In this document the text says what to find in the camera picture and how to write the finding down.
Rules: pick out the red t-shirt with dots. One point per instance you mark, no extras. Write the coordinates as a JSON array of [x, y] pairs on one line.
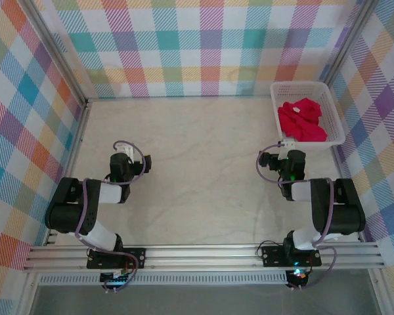
[[302, 124]]

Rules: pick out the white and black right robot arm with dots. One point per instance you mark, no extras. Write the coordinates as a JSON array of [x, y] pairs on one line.
[[348, 216]]

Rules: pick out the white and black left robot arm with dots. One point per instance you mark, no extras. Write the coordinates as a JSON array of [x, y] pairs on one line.
[[62, 216]]

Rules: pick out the white plastic basket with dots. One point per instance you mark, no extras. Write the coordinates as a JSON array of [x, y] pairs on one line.
[[331, 108]]

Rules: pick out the aluminium mounting beam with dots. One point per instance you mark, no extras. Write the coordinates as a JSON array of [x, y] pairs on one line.
[[200, 256]]

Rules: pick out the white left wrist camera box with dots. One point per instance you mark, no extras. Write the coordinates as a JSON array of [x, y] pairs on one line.
[[124, 150]]

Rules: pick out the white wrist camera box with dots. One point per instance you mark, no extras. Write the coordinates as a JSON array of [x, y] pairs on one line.
[[288, 143], [124, 150]]

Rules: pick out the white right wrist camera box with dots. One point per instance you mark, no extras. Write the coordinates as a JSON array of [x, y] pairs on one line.
[[288, 143]]

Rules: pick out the aluminium rail under checked wall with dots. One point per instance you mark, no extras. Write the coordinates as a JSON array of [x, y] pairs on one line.
[[151, 97]]

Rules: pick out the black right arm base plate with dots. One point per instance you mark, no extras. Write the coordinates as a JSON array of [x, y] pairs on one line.
[[271, 259]]

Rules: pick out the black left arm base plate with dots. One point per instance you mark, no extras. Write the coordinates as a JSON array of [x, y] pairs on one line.
[[93, 262]]

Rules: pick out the aluminium frame post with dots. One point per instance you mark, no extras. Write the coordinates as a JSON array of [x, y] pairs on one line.
[[348, 42], [57, 55]]

